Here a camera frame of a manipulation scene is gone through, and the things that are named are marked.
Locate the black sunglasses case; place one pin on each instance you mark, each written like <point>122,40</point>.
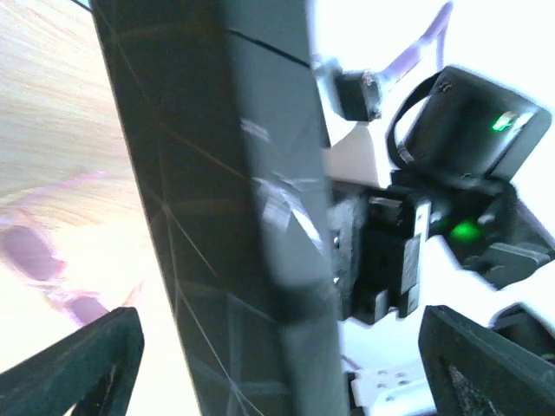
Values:
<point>224,127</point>

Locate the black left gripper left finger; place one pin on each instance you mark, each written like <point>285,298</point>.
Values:
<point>90,372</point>

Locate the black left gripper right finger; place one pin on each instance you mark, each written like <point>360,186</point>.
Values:
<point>507,369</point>

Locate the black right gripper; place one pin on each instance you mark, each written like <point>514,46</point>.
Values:
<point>379,235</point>

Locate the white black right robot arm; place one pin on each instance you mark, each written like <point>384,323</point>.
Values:
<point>434,249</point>

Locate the pink sunglasses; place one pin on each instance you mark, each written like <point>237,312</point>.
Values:
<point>70,240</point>

